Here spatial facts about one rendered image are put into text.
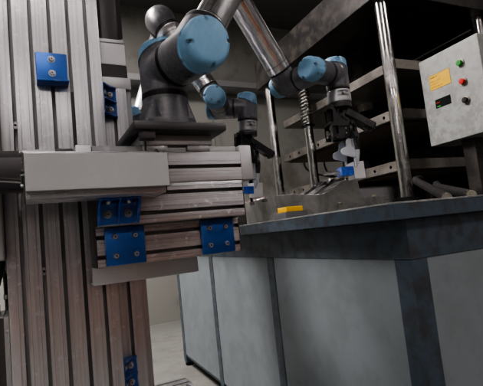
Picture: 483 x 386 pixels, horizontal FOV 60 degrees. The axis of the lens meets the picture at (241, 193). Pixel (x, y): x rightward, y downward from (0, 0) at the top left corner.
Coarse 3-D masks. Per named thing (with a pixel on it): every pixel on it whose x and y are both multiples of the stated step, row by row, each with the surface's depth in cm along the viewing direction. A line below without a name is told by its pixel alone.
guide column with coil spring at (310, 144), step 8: (304, 96) 267; (304, 120) 266; (304, 128) 266; (312, 128) 266; (312, 136) 265; (312, 144) 264; (312, 152) 263; (312, 160) 263; (312, 168) 263; (312, 176) 262; (312, 184) 262
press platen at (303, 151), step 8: (408, 112) 205; (416, 112) 207; (424, 112) 210; (376, 120) 215; (384, 120) 210; (320, 144) 260; (328, 144) 253; (296, 152) 286; (304, 152) 277; (288, 160) 296
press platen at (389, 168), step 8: (416, 160) 203; (424, 160) 205; (432, 160) 208; (440, 160) 210; (448, 160) 212; (456, 160) 214; (464, 160) 217; (368, 168) 222; (376, 168) 217; (384, 168) 212; (392, 168) 207; (416, 168) 204; (424, 168) 207; (368, 176) 223; (376, 176) 220; (288, 192) 298; (296, 192) 289
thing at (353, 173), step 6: (360, 162) 134; (342, 168) 133; (348, 168) 133; (354, 168) 133; (360, 168) 133; (324, 174) 133; (330, 174) 134; (336, 174) 134; (342, 174) 133; (348, 174) 133; (354, 174) 133; (360, 174) 133
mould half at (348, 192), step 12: (348, 180) 163; (312, 192) 173; (324, 192) 159; (336, 192) 160; (348, 192) 162; (264, 204) 157; (276, 204) 149; (288, 204) 151; (300, 204) 153; (312, 204) 155; (324, 204) 157; (336, 204) 159; (348, 204) 162; (360, 204) 164; (372, 204) 166; (252, 216) 167; (264, 216) 157
